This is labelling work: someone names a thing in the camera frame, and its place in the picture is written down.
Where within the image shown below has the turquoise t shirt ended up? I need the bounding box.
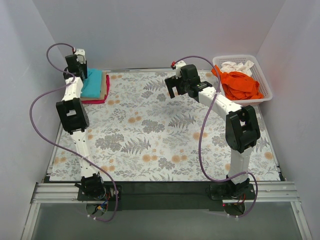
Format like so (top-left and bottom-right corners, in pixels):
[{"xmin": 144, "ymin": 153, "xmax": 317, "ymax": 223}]
[{"xmin": 80, "ymin": 68, "xmax": 103, "ymax": 98}]

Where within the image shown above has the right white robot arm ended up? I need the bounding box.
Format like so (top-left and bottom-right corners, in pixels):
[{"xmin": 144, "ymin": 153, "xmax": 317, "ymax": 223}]
[{"xmin": 165, "ymin": 60, "xmax": 261, "ymax": 200}]

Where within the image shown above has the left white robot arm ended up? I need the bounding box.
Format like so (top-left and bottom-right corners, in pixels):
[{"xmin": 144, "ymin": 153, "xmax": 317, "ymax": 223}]
[{"xmin": 56, "ymin": 49, "xmax": 107, "ymax": 200}]

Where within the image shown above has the folded tan t shirt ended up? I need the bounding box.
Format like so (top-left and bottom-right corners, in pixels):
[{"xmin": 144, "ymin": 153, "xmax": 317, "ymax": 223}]
[{"xmin": 80, "ymin": 68, "xmax": 109, "ymax": 104}]

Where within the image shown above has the folded magenta t shirt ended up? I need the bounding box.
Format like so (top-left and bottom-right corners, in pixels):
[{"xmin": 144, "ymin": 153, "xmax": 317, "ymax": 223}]
[{"xmin": 80, "ymin": 74, "xmax": 110, "ymax": 105}]

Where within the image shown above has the white t shirt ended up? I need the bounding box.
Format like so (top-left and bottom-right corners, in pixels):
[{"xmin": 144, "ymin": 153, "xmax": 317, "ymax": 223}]
[{"xmin": 220, "ymin": 60, "xmax": 255, "ymax": 77}]

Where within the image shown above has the orange t shirt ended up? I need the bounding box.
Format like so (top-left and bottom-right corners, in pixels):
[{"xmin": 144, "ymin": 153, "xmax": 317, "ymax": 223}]
[{"xmin": 211, "ymin": 65, "xmax": 264, "ymax": 101}]

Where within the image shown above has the white plastic basket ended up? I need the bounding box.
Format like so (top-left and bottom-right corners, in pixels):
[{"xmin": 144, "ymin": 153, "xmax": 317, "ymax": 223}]
[{"xmin": 212, "ymin": 54, "xmax": 273, "ymax": 106}]

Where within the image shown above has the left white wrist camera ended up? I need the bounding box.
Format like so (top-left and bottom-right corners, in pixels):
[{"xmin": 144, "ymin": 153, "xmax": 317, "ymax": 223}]
[{"xmin": 72, "ymin": 48, "xmax": 87, "ymax": 64}]

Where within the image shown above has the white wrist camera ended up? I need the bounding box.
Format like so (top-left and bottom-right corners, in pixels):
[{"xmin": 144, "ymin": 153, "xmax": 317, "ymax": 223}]
[
  {"xmin": 171, "ymin": 60, "xmax": 187, "ymax": 79},
  {"xmin": 72, "ymin": 48, "xmax": 87, "ymax": 64}
]

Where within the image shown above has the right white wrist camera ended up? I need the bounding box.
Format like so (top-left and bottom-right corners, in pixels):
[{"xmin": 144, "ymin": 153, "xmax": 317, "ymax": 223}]
[{"xmin": 171, "ymin": 60, "xmax": 187, "ymax": 79}]

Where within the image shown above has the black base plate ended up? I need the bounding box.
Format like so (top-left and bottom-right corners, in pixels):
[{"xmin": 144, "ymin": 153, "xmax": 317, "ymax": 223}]
[{"xmin": 75, "ymin": 180, "xmax": 256, "ymax": 211}]

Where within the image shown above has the aluminium frame rail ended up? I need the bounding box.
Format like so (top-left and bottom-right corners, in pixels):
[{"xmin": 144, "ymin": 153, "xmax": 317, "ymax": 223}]
[{"xmin": 31, "ymin": 181, "xmax": 300, "ymax": 203}]

